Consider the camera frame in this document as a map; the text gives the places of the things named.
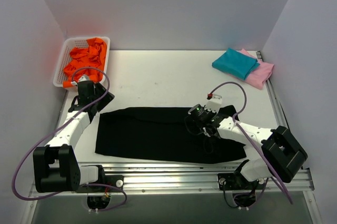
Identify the orange crumpled t-shirt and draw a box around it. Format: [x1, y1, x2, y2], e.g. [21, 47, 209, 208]
[63, 37, 107, 88]

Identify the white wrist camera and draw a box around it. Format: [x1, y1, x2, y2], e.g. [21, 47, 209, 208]
[204, 93, 222, 114]
[71, 74, 90, 86]

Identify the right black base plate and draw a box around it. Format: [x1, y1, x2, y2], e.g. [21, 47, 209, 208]
[217, 173, 263, 191]

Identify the white plastic laundry basket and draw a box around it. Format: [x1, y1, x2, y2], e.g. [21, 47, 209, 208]
[53, 36, 110, 89]

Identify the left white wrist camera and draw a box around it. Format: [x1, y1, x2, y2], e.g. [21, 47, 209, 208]
[71, 74, 90, 86]

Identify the folded teal t-shirt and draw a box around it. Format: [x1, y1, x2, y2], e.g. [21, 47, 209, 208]
[212, 48, 260, 80]

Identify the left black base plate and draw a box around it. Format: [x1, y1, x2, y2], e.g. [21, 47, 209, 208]
[76, 174, 124, 193]

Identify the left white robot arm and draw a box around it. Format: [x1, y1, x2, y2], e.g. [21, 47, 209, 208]
[33, 81, 114, 193]

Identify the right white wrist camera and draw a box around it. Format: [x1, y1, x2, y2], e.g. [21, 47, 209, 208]
[204, 93, 222, 114]

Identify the aluminium rail frame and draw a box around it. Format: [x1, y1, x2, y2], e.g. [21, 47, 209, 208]
[22, 50, 322, 223]

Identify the folded pink t-shirt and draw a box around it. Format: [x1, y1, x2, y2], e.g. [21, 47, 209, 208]
[238, 49, 274, 90]

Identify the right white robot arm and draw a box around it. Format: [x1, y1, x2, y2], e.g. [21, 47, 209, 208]
[187, 104, 308, 189]

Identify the black t-shirt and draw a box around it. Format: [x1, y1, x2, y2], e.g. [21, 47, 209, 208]
[95, 107, 246, 164]

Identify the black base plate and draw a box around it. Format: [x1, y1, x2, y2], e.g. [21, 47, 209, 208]
[217, 173, 263, 191]
[76, 174, 124, 193]

